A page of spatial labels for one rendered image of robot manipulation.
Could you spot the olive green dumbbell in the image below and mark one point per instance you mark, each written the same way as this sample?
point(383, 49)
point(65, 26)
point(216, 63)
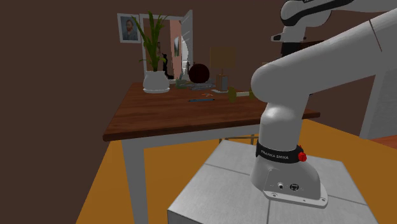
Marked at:
point(237, 94)

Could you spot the dark red ball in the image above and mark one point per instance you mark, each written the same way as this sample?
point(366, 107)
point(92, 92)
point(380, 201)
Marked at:
point(199, 73)

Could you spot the small green mug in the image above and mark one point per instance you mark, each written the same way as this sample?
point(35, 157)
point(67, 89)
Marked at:
point(181, 83)

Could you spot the orange scissors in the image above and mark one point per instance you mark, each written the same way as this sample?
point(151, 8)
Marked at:
point(207, 94)

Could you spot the brown wooden table white legs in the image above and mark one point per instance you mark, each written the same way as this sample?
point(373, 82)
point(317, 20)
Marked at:
point(173, 114)

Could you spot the grey tiled robot stand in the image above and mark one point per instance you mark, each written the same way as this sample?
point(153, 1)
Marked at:
point(223, 192)

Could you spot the grey stack of papers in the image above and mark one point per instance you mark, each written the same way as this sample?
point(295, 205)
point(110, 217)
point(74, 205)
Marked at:
point(203, 86)

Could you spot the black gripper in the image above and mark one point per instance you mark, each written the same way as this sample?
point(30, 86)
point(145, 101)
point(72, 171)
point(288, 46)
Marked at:
point(290, 49)

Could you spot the blue pen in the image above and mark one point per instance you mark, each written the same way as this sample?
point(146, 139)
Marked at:
point(201, 100)

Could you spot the table lamp with brown shade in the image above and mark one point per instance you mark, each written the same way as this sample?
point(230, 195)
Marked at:
point(222, 62)

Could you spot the white open door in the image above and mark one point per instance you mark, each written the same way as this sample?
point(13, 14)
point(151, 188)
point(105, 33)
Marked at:
point(186, 40)

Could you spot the green plant in white pot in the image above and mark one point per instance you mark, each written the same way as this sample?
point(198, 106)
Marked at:
point(155, 79)

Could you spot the framed portrait wall picture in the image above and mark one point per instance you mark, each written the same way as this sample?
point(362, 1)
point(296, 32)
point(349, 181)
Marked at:
point(128, 28)

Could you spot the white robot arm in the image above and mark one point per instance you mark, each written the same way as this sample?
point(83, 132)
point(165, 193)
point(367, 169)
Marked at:
point(310, 77)

